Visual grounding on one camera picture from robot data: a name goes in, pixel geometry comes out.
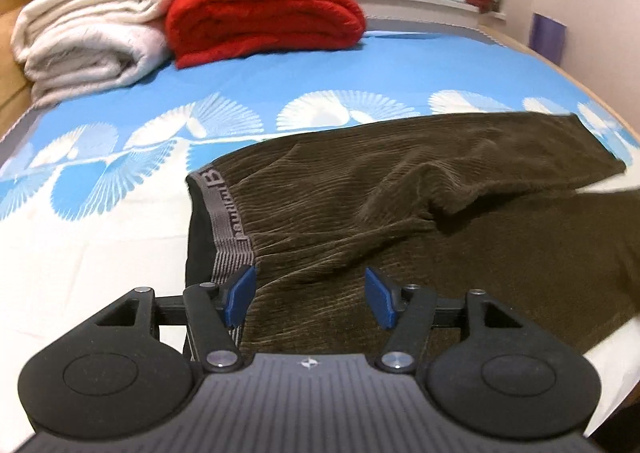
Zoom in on white window sill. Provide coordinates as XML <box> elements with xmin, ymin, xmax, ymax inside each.
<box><xmin>345</xmin><ymin>0</ymin><xmax>483</xmax><ymax>28</ymax></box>

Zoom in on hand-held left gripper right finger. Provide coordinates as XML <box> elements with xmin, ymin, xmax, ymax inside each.
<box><xmin>364</xmin><ymin>267</ymin><xmax>524</xmax><ymax>374</ymax></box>

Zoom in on purple box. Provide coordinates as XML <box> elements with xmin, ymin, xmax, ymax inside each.
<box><xmin>529</xmin><ymin>13</ymin><xmax>567</xmax><ymax>68</ymax></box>

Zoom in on blue and white bed sheet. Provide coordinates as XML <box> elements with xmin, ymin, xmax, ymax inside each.
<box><xmin>0</xmin><ymin>27</ymin><xmax>640</xmax><ymax>436</ymax></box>

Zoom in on olive corduroy pants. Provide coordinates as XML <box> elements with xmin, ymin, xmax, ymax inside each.
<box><xmin>184</xmin><ymin>112</ymin><xmax>640</xmax><ymax>365</ymax></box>

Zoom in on folded red blanket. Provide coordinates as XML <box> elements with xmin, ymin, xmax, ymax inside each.
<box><xmin>165</xmin><ymin>0</ymin><xmax>368</xmax><ymax>70</ymax></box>

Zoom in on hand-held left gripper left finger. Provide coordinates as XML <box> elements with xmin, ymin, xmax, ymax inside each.
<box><xmin>94</xmin><ymin>265</ymin><xmax>258</xmax><ymax>374</ymax></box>

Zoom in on folded white blanket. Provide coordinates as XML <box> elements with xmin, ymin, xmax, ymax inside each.
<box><xmin>11</xmin><ymin>0</ymin><xmax>176</xmax><ymax>108</ymax></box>

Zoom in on wooden bed frame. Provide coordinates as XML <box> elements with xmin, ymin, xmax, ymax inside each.
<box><xmin>0</xmin><ymin>0</ymin><xmax>52</xmax><ymax>141</ymax></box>

